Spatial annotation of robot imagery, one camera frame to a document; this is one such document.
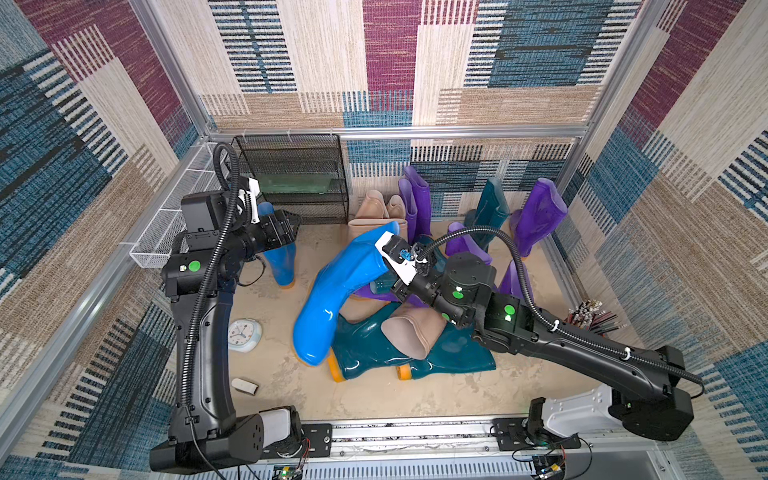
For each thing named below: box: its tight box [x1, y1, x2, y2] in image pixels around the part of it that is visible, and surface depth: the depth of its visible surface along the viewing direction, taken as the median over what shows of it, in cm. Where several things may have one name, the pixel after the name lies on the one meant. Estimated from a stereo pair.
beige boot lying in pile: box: [381, 303, 447, 360], surface depth 77 cm
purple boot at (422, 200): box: [403, 166, 432, 243], surface depth 92 cm
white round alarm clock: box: [228, 318, 263, 353], surface depth 90 cm
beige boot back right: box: [387, 194, 406, 219], surface depth 94 cm
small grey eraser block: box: [231, 378, 259, 395], surface depth 81 cm
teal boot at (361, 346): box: [332, 303, 415, 380], surface depth 82 cm
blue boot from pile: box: [292, 221, 400, 366], surface depth 64 cm
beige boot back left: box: [355, 189, 389, 219], surface depth 95 cm
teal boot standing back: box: [464, 176, 510, 252], surface depth 95 cm
